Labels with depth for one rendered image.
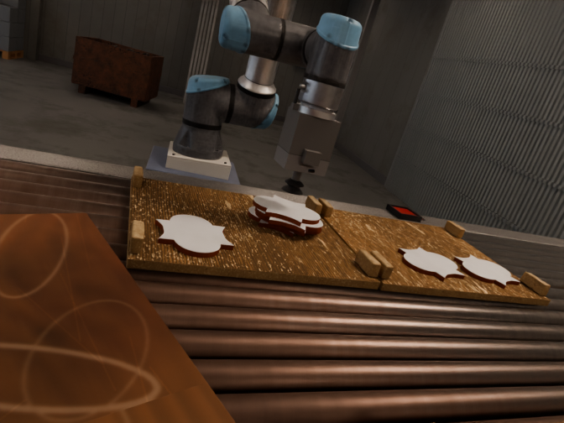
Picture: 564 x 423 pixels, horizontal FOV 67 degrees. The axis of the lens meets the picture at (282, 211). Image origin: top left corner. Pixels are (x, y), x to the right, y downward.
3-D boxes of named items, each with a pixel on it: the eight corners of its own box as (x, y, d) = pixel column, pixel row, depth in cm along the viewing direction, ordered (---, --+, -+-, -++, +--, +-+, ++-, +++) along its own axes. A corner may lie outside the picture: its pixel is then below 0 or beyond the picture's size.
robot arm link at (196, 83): (180, 113, 130) (187, 67, 126) (224, 121, 135) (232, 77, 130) (183, 121, 120) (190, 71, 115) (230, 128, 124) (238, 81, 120)
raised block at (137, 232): (128, 235, 63) (132, 218, 62) (142, 237, 64) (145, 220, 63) (127, 254, 58) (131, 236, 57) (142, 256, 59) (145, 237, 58)
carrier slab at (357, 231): (310, 211, 103) (312, 205, 103) (443, 232, 118) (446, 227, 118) (380, 290, 73) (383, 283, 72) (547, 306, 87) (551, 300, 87)
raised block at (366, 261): (353, 260, 78) (357, 247, 77) (362, 261, 78) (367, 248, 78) (368, 278, 73) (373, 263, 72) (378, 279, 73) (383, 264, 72)
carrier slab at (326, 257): (130, 182, 88) (132, 175, 88) (307, 210, 103) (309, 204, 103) (126, 268, 58) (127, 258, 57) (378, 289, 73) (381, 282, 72)
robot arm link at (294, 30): (275, 18, 84) (291, 17, 74) (326, 32, 88) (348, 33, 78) (267, 60, 87) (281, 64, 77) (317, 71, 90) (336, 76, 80)
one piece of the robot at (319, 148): (310, 93, 69) (283, 186, 74) (356, 106, 73) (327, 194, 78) (289, 85, 78) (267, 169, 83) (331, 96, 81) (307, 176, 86)
